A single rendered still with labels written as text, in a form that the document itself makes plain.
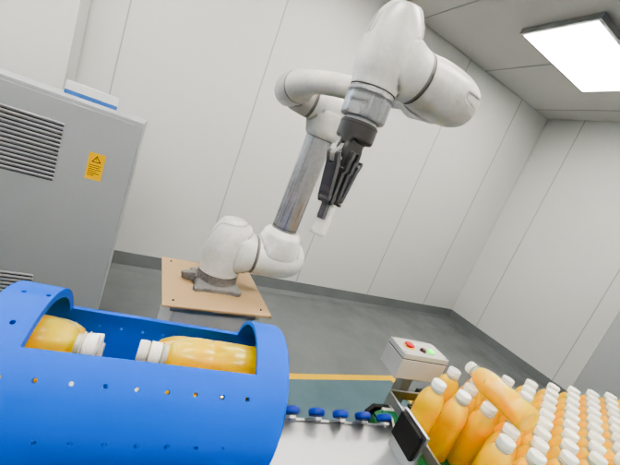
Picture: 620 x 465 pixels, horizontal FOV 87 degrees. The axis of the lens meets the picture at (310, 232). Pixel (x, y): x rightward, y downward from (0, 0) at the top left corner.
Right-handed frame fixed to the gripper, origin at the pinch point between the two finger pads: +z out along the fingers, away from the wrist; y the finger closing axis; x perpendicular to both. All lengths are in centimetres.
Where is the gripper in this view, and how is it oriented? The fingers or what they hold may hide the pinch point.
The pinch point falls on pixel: (323, 219)
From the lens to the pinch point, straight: 67.0
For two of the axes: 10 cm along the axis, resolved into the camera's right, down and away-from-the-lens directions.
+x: 8.0, 4.0, -4.5
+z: -3.5, 9.2, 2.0
